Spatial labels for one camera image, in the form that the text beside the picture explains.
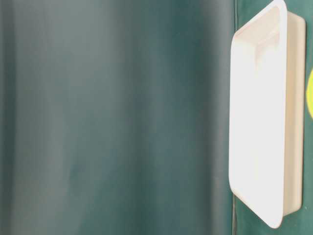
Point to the white plastic tray case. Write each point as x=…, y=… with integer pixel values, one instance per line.
x=266, y=116

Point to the yellow tape roll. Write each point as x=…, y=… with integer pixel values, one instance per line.
x=309, y=94

